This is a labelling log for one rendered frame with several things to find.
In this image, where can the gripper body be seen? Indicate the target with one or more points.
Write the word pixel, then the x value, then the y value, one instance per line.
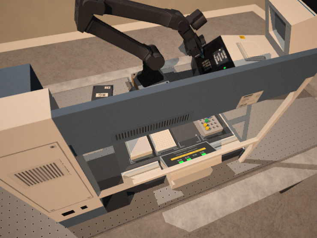
pixel 200 47

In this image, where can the beige benchtop instrument with black keypad panel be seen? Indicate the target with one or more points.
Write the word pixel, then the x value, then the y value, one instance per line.
pixel 291 27

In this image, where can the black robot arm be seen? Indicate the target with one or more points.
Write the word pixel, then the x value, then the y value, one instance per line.
pixel 149 54

